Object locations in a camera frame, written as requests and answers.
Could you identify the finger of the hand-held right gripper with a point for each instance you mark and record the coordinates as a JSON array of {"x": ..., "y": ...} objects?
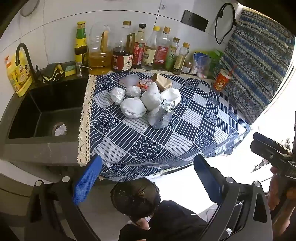
[
  {"x": 261, "y": 150},
  {"x": 268, "y": 141}
]

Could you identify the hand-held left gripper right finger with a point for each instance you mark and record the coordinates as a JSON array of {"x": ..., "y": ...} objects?
[{"x": 208, "y": 179}]

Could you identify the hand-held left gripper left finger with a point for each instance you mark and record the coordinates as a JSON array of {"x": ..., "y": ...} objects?
[{"x": 87, "y": 178}]

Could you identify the black mesh trash bin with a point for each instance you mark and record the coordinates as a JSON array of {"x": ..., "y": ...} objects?
[{"x": 136, "y": 197}]

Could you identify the white plastic wrap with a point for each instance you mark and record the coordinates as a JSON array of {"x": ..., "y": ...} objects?
[
  {"x": 133, "y": 91},
  {"x": 117, "y": 95}
]

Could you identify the person's right hand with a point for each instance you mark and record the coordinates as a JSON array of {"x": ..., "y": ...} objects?
[{"x": 274, "y": 192}]

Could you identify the white appliance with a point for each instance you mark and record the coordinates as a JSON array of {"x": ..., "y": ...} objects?
[{"x": 185, "y": 185}]

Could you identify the crumpled paper in drain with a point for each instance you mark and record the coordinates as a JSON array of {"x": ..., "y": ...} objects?
[{"x": 60, "y": 129}]

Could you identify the blue patterned tablecloth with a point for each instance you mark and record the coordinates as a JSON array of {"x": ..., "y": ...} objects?
[{"x": 161, "y": 129}]

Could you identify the red cup with straw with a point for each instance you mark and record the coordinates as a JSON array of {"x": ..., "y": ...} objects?
[{"x": 221, "y": 81}]

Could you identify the blue zigzag patterned cloth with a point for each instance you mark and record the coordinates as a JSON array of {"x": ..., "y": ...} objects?
[{"x": 256, "y": 64}]

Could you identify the silver drink can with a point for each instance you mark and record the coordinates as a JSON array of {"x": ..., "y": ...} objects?
[{"x": 163, "y": 115}]

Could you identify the black kitchen sink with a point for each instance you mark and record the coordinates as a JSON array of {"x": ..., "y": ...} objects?
[{"x": 46, "y": 111}]

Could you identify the small white crumpled paper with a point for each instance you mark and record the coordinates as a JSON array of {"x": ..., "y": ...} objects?
[{"x": 152, "y": 118}]

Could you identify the white paper bundle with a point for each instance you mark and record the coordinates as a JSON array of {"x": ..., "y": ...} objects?
[{"x": 133, "y": 108}]

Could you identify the green plastic bag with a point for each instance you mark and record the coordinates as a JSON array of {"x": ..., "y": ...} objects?
[{"x": 216, "y": 58}]

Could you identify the tall white crumpled bag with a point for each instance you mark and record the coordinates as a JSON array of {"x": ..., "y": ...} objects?
[{"x": 151, "y": 97}]

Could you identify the blue white plastic bag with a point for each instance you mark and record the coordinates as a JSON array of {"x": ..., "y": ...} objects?
[{"x": 201, "y": 64}]

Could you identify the clear plastic bag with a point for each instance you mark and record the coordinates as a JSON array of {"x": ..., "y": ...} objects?
[{"x": 130, "y": 80}]

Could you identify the chrome soap dispenser pump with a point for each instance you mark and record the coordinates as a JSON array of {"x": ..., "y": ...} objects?
[{"x": 80, "y": 69}]

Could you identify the yellow green sponge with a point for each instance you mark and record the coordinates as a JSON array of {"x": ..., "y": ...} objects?
[{"x": 70, "y": 70}]

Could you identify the small seasoning jar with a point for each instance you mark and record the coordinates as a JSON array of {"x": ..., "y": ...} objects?
[{"x": 186, "y": 67}]

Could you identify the red snack wrapper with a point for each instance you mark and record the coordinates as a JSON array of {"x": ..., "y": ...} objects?
[{"x": 145, "y": 83}]

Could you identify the dark cloth with yellow trim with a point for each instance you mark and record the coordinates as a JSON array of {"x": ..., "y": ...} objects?
[{"x": 52, "y": 70}]

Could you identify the small yellow cap oil bottle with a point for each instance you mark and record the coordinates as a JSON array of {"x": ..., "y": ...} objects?
[{"x": 180, "y": 60}]

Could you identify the clear cooking oil jug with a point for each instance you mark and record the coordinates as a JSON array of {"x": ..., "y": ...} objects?
[{"x": 100, "y": 59}]

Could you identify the yellow dish soap bottle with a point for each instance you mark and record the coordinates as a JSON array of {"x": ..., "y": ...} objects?
[{"x": 19, "y": 78}]

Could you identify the dark liquid jug red label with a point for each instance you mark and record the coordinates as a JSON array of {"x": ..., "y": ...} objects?
[{"x": 121, "y": 59}]

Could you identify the green label oil bottle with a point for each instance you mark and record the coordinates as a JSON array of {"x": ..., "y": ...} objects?
[{"x": 171, "y": 58}]

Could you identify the green label sauce bottle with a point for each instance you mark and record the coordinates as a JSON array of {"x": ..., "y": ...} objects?
[{"x": 81, "y": 46}]

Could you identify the orange cap red label bottle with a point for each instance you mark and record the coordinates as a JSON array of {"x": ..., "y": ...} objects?
[{"x": 160, "y": 54}]

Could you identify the black cap red label bottle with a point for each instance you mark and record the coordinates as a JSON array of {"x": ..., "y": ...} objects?
[{"x": 138, "y": 52}]

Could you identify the black faucet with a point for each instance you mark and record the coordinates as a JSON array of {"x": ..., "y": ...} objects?
[{"x": 24, "y": 54}]

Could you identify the yellow cap beige label bottle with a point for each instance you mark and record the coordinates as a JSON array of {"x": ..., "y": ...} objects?
[{"x": 149, "y": 53}]

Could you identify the black wall power outlet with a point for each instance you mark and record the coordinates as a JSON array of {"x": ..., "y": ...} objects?
[{"x": 194, "y": 20}]

